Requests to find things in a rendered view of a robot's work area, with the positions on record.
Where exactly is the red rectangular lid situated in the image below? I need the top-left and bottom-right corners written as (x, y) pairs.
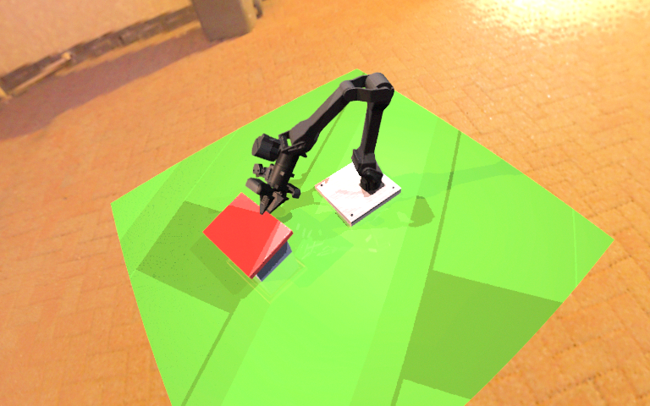
top-left (203, 192), bottom-right (293, 279)

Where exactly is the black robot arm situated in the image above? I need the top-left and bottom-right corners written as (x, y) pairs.
top-left (251, 73), bottom-right (394, 195)

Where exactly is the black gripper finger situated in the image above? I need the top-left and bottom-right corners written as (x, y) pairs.
top-left (267, 192), bottom-right (289, 214)
top-left (260, 195), bottom-right (274, 215)

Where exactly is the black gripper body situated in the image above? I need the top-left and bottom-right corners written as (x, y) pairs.
top-left (245, 162), bottom-right (301, 199)

